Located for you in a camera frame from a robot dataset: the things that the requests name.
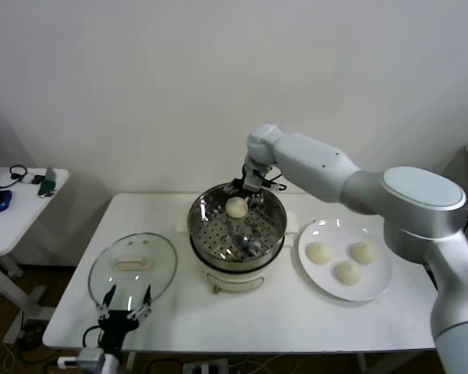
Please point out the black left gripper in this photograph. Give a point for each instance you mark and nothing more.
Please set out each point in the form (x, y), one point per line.
(115, 327)

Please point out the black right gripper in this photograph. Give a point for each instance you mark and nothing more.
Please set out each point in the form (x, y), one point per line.
(255, 179)

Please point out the white steamed baozi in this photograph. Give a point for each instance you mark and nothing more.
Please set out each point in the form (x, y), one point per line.
(348, 273)
(319, 253)
(363, 252)
(236, 207)

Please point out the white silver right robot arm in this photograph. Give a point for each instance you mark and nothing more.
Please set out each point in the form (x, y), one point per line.
(413, 195)

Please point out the stainless perforated steamer basket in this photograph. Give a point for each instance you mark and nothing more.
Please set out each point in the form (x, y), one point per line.
(214, 237)

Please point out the cream electric cooking pot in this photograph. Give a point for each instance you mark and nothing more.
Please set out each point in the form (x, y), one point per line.
(234, 278)

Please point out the white round plate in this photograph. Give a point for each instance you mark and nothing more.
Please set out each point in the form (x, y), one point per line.
(335, 233)

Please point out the grey floor power strip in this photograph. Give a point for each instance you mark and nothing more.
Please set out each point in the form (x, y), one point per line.
(204, 368)

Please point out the white side table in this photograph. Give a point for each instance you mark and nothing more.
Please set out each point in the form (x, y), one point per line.
(19, 218)

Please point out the green grey hand tool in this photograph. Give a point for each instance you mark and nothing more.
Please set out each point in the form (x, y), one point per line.
(47, 189)

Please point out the small white adapter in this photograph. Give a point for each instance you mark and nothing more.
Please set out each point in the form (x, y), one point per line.
(28, 178)

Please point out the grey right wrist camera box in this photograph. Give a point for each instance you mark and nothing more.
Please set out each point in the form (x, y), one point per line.
(252, 182)

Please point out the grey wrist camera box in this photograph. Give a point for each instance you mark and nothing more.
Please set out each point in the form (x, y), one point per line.
(90, 357)
(252, 182)

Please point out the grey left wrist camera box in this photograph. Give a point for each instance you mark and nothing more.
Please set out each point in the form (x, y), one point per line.
(90, 357)

